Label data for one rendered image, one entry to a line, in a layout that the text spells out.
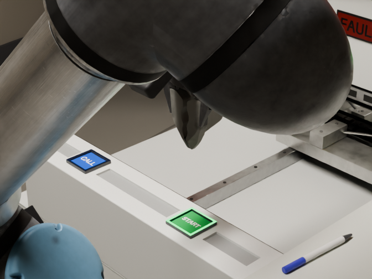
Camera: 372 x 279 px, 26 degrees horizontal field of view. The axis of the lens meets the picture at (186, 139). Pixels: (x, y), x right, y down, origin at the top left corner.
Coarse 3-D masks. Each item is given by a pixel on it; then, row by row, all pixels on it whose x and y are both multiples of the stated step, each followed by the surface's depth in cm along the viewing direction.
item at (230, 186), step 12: (276, 156) 165; (288, 156) 166; (300, 156) 169; (252, 168) 160; (264, 168) 161; (276, 168) 164; (228, 180) 156; (240, 180) 157; (252, 180) 160; (204, 192) 152; (216, 192) 153; (228, 192) 156; (204, 204) 152
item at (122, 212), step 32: (64, 160) 141; (32, 192) 149; (64, 192) 140; (96, 192) 132; (128, 192) 132; (160, 192) 131; (96, 224) 135; (128, 224) 128; (160, 224) 123; (224, 224) 123; (128, 256) 131; (160, 256) 124; (192, 256) 117; (224, 256) 116; (256, 256) 116
